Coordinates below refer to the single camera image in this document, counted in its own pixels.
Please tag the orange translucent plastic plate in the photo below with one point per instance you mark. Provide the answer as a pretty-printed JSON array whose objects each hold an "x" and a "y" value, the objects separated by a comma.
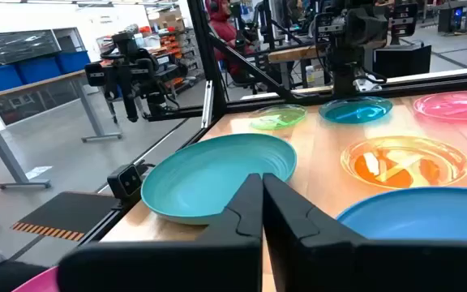
[{"x": 440, "y": 162}]

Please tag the black background robot arm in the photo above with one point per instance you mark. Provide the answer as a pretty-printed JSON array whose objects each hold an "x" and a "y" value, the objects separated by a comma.
[{"x": 136, "y": 73}]

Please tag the brown cardboard box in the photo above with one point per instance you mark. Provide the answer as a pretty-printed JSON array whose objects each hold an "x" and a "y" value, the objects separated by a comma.
[{"x": 168, "y": 19}]

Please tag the black computer tower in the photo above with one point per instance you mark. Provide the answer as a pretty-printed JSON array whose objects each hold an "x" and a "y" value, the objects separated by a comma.
[{"x": 451, "y": 19}]

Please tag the wooden background workbench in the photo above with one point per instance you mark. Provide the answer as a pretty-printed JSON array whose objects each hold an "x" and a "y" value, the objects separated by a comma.
[{"x": 294, "y": 54}]

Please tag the dark glass window panel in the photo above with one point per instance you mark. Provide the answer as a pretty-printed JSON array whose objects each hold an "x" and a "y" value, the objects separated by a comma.
[{"x": 14, "y": 46}]

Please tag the teal opaque plastic plate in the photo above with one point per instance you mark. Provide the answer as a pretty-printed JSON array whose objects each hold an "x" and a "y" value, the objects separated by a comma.
[{"x": 201, "y": 178}]

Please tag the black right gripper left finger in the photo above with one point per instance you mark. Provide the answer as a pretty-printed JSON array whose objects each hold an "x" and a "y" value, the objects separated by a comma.
[{"x": 217, "y": 263}]

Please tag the small black table camera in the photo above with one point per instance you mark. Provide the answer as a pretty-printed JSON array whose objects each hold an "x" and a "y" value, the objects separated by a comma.
[{"x": 125, "y": 181}]

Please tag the silver metal frame bracket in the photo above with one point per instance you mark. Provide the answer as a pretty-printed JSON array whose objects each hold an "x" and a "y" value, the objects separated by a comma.
[{"x": 207, "y": 103}]

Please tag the green translucent plastic plate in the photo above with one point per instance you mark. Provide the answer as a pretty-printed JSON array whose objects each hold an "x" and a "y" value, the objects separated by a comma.
[{"x": 278, "y": 117}]

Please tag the blue opaque plastic plate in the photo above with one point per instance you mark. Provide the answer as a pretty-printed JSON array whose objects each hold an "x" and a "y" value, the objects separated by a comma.
[{"x": 420, "y": 215}]

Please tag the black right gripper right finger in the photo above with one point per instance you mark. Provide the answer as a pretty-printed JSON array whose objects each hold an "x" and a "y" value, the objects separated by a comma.
[{"x": 318, "y": 263}]

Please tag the storage shelf with orange bins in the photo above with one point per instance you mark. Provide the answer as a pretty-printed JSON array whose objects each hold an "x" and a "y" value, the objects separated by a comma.
[{"x": 176, "y": 48}]

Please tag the black mat orange striped edge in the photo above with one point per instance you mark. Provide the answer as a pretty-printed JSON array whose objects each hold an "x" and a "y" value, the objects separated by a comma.
[{"x": 67, "y": 213}]

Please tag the person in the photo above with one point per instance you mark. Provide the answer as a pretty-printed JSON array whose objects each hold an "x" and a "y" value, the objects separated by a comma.
[{"x": 223, "y": 28}]

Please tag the pink translucent plastic plate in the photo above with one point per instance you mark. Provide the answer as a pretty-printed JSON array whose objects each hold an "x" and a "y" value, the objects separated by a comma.
[{"x": 456, "y": 106}]

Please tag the cyan translucent plastic plate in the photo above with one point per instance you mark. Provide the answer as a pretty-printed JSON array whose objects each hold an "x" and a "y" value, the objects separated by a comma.
[{"x": 355, "y": 110}]

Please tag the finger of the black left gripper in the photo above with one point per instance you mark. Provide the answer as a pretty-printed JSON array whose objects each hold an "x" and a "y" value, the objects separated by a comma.
[
  {"x": 357, "y": 26},
  {"x": 377, "y": 26}
]

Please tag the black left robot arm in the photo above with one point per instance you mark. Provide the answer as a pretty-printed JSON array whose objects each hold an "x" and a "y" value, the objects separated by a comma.
[{"x": 344, "y": 73}]

